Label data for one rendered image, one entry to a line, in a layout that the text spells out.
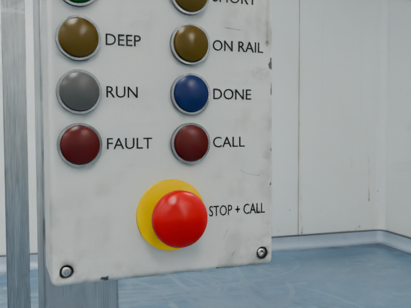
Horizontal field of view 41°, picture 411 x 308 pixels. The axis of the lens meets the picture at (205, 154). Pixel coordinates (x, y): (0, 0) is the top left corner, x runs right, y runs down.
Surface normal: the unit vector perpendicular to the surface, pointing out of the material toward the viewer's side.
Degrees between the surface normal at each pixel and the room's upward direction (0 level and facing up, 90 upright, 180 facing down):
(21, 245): 90
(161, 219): 88
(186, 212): 85
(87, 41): 92
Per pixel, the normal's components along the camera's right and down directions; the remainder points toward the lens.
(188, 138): 0.33, 0.00
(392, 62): -0.96, 0.02
